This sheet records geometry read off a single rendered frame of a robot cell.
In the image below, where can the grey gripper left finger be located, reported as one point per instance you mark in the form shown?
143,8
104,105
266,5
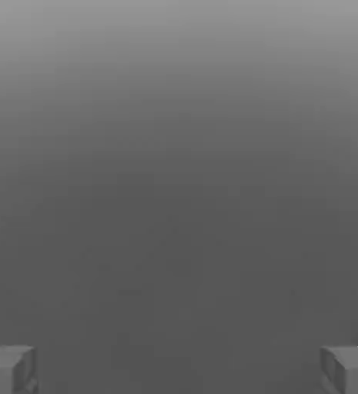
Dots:
3,371

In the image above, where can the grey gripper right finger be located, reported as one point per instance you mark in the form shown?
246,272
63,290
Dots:
351,372

